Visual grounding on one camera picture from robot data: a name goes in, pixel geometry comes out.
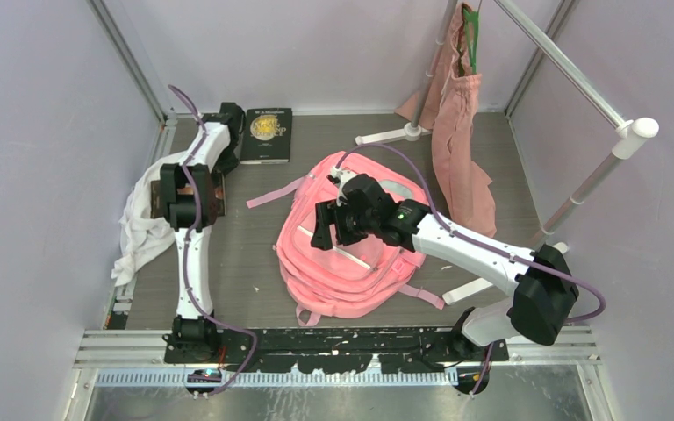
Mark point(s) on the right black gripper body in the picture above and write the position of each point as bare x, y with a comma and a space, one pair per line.
351, 227

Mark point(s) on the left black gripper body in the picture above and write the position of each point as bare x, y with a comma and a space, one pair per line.
228, 160

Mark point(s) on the pink student backpack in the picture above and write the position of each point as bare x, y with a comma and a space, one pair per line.
345, 281

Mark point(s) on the dark book orange cover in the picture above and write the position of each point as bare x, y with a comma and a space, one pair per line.
218, 197

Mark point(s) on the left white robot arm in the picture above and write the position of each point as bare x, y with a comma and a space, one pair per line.
190, 206

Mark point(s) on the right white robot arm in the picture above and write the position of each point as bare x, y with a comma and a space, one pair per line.
539, 289

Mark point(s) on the black book gold cover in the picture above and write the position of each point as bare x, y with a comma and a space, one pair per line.
267, 136

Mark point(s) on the white cloth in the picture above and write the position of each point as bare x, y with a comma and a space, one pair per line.
142, 238

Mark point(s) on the green clothes hanger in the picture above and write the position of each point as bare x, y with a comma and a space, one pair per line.
471, 20

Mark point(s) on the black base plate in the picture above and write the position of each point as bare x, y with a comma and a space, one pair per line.
397, 350

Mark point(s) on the white perforated cable rail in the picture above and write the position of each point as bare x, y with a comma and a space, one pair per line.
209, 378

